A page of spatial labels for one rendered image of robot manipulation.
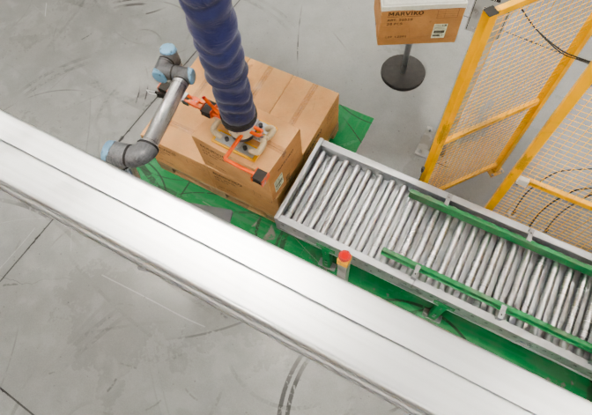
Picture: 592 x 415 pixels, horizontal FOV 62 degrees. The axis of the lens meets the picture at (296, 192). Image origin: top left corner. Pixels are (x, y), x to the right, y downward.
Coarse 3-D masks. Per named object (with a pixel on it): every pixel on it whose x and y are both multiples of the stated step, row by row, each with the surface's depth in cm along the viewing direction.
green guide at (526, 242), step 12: (432, 204) 335; (444, 204) 329; (456, 216) 331; (468, 216) 325; (492, 228) 321; (516, 240) 319; (528, 240) 315; (540, 252) 317; (552, 252) 312; (564, 264) 316; (576, 264) 308
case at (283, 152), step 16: (208, 128) 329; (224, 128) 328; (288, 128) 326; (208, 144) 324; (256, 144) 322; (272, 144) 321; (288, 144) 321; (208, 160) 353; (240, 160) 318; (256, 160) 317; (272, 160) 316; (288, 160) 335; (240, 176) 342; (272, 176) 322; (288, 176) 352; (272, 192) 338
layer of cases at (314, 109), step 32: (192, 64) 403; (256, 64) 399; (256, 96) 386; (288, 96) 384; (320, 96) 382; (192, 128) 377; (320, 128) 375; (160, 160) 410; (192, 160) 369; (256, 192) 358
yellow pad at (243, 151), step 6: (222, 132) 324; (216, 138) 322; (222, 138) 322; (228, 138) 319; (222, 144) 321; (246, 144) 319; (234, 150) 318; (240, 150) 317; (246, 150) 317; (246, 156) 316; (252, 156) 315; (258, 156) 316
